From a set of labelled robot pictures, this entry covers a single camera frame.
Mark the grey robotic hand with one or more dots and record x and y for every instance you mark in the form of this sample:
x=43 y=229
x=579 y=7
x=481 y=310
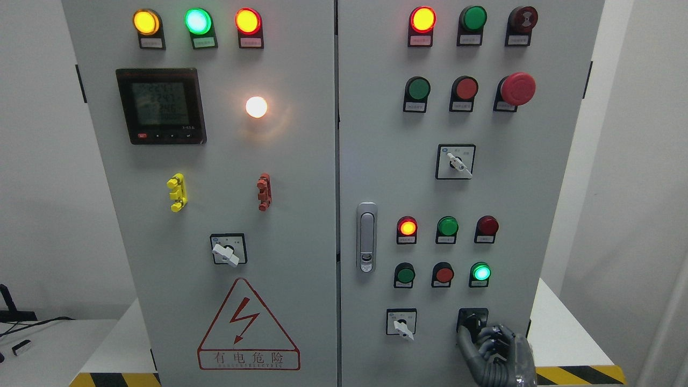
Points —
x=497 y=356

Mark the black knob switch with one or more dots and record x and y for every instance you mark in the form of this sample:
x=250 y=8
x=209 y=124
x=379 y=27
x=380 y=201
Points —
x=473 y=319

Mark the green push button lower right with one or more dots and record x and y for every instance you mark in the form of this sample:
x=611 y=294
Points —
x=480 y=274

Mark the green push button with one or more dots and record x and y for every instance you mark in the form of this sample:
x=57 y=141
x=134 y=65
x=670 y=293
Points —
x=416 y=93
x=404 y=276
x=480 y=274

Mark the red push button lower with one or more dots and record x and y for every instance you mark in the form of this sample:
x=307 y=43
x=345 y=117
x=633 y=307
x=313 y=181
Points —
x=442 y=275

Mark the red push button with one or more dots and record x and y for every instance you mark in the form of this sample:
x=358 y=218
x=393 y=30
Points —
x=442 y=275
x=462 y=94

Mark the green push button lower left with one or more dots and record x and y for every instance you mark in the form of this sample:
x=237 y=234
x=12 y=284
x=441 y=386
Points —
x=404 y=276

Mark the red indicator middle right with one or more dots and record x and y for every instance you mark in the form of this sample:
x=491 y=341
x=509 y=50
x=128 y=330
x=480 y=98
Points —
x=486 y=230

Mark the green indicator middle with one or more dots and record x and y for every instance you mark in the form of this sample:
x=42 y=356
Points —
x=446 y=231

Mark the red lit indicator middle left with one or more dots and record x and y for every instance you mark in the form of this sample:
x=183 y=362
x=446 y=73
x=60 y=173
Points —
x=407 y=228

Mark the red lit indicator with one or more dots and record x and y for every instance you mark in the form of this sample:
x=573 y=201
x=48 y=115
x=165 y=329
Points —
x=407 y=228
x=420 y=27

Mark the red danger warning sticker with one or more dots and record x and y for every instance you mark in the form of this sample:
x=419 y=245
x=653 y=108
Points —
x=245 y=335

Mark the red emergency stop button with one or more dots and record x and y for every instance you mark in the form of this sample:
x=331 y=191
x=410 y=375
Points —
x=513 y=91

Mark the red push button upper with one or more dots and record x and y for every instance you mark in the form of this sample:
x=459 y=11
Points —
x=462 y=94

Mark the green push button upper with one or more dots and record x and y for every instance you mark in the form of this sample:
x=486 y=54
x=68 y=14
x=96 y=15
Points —
x=416 y=93

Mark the grey electrical cabinet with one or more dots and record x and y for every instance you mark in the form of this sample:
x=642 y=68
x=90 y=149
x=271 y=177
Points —
x=335 y=135

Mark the red terminal connector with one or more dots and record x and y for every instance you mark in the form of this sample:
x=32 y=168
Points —
x=264 y=194

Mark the dark red buzzer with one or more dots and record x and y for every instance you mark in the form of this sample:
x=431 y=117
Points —
x=520 y=24

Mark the green indicator right top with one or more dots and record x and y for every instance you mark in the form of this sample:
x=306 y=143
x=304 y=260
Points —
x=471 y=26

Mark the red lit indicator right top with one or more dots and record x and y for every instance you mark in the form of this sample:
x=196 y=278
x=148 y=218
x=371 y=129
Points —
x=420 y=27

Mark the white glowing indicator light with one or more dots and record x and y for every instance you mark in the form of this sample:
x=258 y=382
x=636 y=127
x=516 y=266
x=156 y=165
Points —
x=256 y=107

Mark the yellow terminal connector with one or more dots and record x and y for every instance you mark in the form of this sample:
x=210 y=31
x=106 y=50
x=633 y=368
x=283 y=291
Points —
x=177 y=192

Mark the red lit indicator left door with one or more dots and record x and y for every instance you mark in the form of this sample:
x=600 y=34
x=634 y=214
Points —
x=250 y=28

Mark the black digital power meter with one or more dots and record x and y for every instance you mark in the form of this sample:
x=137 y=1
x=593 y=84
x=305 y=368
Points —
x=162 y=106

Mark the green lit indicator light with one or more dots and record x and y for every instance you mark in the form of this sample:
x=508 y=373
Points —
x=201 y=28

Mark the small white black device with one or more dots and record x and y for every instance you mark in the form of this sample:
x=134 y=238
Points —
x=21 y=347

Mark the yellow indicator light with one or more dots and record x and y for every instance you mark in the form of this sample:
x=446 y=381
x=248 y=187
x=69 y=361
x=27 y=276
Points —
x=149 y=28

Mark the black monitor stand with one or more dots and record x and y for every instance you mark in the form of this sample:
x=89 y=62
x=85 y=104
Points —
x=11 y=314

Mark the white selector switch lower right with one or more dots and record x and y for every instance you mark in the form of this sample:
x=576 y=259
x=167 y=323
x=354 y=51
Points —
x=401 y=322

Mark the white selector switch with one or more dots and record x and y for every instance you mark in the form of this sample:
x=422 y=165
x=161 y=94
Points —
x=455 y=161
x=401 y=322

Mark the silver door handle lock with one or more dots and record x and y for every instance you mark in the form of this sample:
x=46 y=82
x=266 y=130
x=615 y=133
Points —
x=366 y=236

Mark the white selector switch upper right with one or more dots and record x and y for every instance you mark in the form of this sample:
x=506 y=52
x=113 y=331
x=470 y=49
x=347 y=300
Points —
x=455 y=161

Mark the white selector switch left door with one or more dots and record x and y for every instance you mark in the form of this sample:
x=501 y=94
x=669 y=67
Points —
x=228 y=249

